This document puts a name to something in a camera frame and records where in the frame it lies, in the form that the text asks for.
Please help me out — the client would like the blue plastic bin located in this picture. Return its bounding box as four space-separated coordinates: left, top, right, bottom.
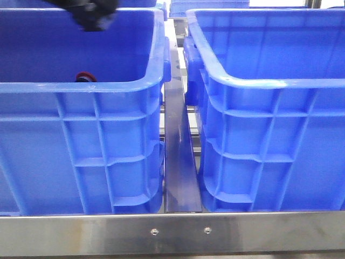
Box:
185 8 344 212
1 8 171 216

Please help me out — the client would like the right blue plastic bin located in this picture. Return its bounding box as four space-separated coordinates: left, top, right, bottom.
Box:
185 8 344 212

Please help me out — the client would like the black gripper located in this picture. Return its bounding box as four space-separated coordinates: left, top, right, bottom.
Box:
50 0 119 32

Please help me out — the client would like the back left blue bin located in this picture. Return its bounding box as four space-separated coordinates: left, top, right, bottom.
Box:
1 0 167 16

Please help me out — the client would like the metal divider between bins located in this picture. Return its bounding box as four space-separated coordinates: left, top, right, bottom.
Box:
164 38 202 213

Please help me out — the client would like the left blue plastic bin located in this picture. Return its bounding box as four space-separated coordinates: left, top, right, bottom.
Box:
1 8 171 216

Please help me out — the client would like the back right blue bin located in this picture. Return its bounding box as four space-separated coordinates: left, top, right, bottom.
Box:
169 0 250 18

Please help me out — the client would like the red push button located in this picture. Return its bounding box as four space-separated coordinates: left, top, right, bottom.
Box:
75 71 97 83

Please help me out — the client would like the stainless steel front rail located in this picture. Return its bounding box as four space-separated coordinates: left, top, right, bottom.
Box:
1 212 344 257

